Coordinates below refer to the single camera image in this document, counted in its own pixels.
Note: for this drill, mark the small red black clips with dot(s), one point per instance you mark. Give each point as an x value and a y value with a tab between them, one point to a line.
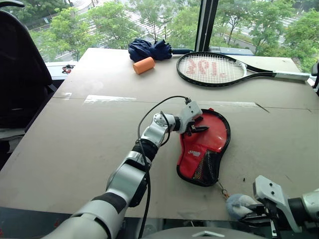
67	69

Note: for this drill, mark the black window frame post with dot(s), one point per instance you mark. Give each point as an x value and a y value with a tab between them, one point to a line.
207	25

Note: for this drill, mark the grey rounded robot torso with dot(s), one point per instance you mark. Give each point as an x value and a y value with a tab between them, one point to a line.
204	234

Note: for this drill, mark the black white tennis racket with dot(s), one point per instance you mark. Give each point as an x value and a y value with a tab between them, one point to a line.
211	68

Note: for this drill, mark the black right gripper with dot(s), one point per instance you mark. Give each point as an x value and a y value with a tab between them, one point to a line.
268	215

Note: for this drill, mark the black red paddle case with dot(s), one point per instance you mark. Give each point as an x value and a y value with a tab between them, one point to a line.
197	159

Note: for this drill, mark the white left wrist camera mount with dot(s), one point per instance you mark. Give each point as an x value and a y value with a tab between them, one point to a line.
190	112

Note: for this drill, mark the black office chair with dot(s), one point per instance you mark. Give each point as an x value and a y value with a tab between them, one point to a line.
20	74

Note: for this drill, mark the navy folded umbrella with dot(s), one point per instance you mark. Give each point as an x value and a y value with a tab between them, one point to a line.
147	49

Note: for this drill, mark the orange foam cylinder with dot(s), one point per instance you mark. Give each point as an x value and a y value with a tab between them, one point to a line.
144	65

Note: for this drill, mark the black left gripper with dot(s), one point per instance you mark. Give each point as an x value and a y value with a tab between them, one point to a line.
190	130

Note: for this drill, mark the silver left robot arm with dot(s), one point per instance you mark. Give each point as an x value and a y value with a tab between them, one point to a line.
129	174

